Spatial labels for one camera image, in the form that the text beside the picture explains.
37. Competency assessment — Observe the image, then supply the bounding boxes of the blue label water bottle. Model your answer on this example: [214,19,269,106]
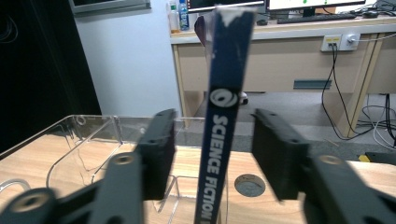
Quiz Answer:
[177,0,191,32]

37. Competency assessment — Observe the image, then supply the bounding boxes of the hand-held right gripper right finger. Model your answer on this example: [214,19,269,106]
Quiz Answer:
[251,107,396,224]

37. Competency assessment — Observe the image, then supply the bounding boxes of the dark purple magazine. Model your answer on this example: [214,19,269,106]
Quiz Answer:
[192,5,258,224]

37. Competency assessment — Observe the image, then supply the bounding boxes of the round grey table grommet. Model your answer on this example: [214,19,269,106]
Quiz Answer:
[233,173,267,198]

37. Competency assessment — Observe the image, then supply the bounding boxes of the grey framed monitor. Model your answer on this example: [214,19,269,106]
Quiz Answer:
[68,0,152,15]

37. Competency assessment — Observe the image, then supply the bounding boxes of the black socket cable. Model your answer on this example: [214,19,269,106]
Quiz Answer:
[320,43,375,142]

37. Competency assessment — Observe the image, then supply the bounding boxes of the beige wooden desk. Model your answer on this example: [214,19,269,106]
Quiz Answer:
[169,14,396,138]

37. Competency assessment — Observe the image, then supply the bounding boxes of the black keyboard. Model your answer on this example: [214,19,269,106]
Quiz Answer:
[276,13,358,25]

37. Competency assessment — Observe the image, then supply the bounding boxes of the clear acrylic file rack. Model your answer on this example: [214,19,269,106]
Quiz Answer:
[0,114,230,224]

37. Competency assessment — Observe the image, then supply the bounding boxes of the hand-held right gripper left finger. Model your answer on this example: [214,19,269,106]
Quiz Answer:
[90,108,177,224]

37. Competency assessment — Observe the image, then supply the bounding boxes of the bundle of floor cables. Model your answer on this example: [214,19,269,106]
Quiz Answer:
[357,92,396,152]

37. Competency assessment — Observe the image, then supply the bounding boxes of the striped black stand base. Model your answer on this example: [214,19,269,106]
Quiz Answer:
[357,150,396,166]

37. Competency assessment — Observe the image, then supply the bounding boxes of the white partition panel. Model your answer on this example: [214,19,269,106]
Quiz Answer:
[74,0,183,119]

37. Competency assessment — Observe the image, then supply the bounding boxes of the black curtain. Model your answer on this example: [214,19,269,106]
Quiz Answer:
[0,0,103,154]

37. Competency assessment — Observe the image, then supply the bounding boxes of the white cable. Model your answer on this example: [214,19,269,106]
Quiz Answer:
[350,32,396,44]

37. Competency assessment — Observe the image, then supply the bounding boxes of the computer monitor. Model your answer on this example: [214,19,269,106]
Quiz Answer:
[186,0,268,14]
[267,0,367,13]

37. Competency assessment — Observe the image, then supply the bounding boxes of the white power socket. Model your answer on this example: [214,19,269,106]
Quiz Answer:
[319,34,343,52]
[341,32,361,51]

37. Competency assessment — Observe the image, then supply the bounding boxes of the plastic bottles on desk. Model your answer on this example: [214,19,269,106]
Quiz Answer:
[167,1,181,35]

